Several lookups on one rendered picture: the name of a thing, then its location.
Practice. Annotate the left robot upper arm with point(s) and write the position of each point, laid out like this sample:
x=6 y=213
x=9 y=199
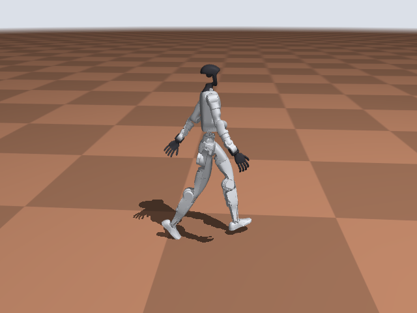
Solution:
x=195 y=117

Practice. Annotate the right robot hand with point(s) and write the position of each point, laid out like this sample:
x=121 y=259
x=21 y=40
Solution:
x=240 y=159

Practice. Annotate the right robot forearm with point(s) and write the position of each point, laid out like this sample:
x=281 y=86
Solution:
x=223 y=133

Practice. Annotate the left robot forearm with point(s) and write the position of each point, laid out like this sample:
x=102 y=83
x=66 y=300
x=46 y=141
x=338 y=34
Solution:
x=184 y=132

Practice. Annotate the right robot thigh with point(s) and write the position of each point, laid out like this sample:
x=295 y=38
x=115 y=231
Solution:
x=203 y=173

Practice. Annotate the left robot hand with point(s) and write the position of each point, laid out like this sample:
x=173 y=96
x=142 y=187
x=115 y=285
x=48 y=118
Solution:
x=174 y=145

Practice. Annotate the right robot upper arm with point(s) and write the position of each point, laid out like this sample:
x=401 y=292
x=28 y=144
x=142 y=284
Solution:
x=213 y=103

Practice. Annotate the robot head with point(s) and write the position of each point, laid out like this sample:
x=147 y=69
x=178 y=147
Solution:
x=210 y=70

